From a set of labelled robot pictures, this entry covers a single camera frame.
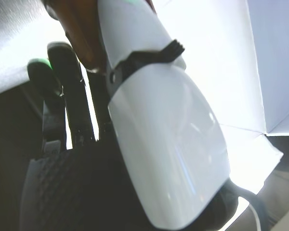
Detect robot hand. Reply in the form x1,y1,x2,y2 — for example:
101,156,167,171
19,0,239,231

